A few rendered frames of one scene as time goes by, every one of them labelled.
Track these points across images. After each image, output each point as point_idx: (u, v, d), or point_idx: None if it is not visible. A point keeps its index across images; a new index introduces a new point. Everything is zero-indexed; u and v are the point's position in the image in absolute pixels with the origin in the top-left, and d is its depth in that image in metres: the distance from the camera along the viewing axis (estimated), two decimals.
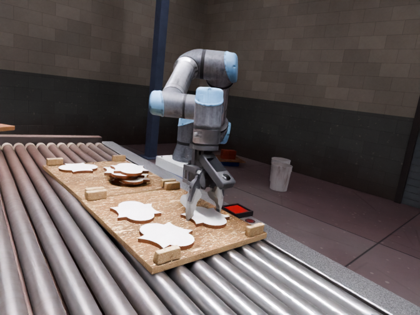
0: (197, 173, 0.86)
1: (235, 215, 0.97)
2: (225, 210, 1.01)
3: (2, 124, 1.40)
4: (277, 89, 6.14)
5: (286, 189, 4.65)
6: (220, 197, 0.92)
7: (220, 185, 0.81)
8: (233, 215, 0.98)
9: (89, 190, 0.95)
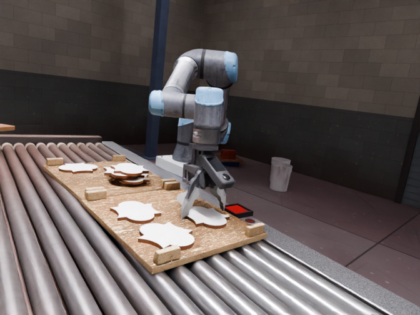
0: (197, 173, 0.86)
1: (235, 215, 0.97)
2: (225, 210, 1.01)
3: (2, 124, 1.40)
4: (277, 89, 6.14)
5: (286, 189, 4.65)
6: (222, 195, 0.92)
7: (220, 185, 0.81)
8: (233, 215, 0.98)
9: (89, 190, 0.95)
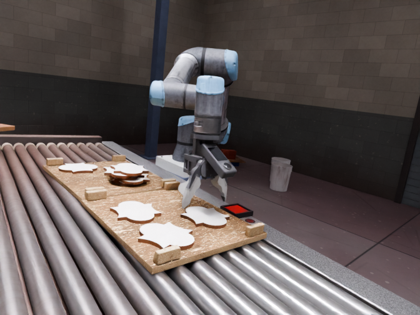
0: (197, 162, 0.85)
1: (235, 215, 0.97)
2: (225, 210, 1.01)
3: (2, 124, 1.40)
4: (277, 89, 6.14)
5: (286, 189, 4.65)
6: (224, 185, 0.92)
7: (221, 174, 0.80)
8: (233, 215, 0.98)
9: (89, 190, 0.95)
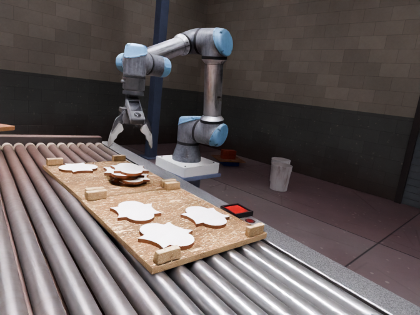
0: (121, 112, 1.09)
1: (235, 215, 0.97)
2: (225, 210, 1.01)
3: (2, 124, 1.40)
4: (277, 89, 6.14)
5: (286, 189, 4.65)
6: (147, 134, 1.13)
7: (130, 120, 1.03)
8: (233, 215, 0.98)
9: (89, 190, 0.95)
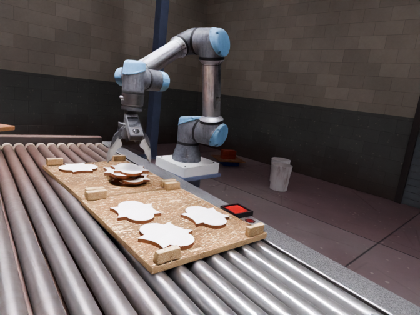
0: (120, 127, 1.10)
1: (235, 215, 0.97)
2: (225, 210, 1.01)
3: (2, 124, 1.40)
4: (277, 89, 6.14)
5: (286, 189, 4.65)
6: (146, 149, 1.14)
7: (129, 136, 1.04)
8: (233, 215, 0.98)
9: (89, 190, 0.95)
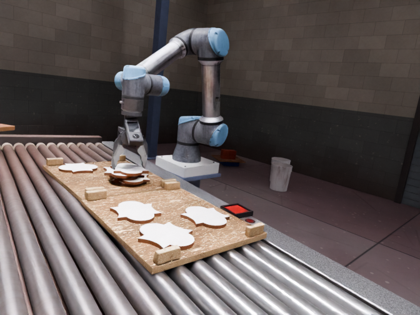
0: (120, 132, 1.10)
1: (235, 215, 0.97)
2: (225, 210, 1.01)
3: (2, 124, 1.40)
4: (277, 89, 6.14)
5: (286, 189, 4.65)
6: (143, 155, 1.15)
7: (129, 142, 1.04)
8: (233, 215, 0.98)
9: (89, 190, 0.95)
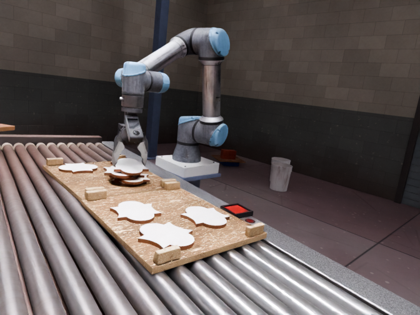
0: (120, 129, 1.10)
1: (235, 215, 0.97)
2: (225, 210, 1.01)
3: (2, 124, 1.40)
4: (277, 89, 6.14)
5: (286, 189, 4.65)
6: (143, 152, 1.14)
7: (129, 138, 1.04)
8: (233, 215, 0.98)
9: (89, 190, 0.95)
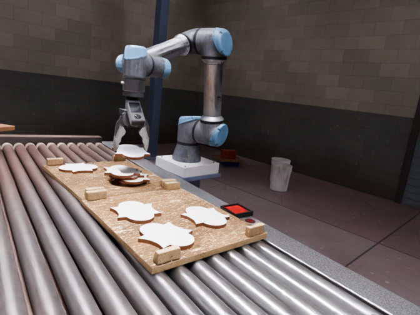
0: (122, 114, 1.09)
1: (235, 215, 0.97)
2: (225, 210, 1.01)
3: (2, 124, 1.40)
4: (277, 89, 6.14)
5: (286, 189, 4.65)
6: (145, 137, 1.13)
7: (130, 122, 1.03)
8: (233, 215, 0.98)
9: (89, 190, 0.95)
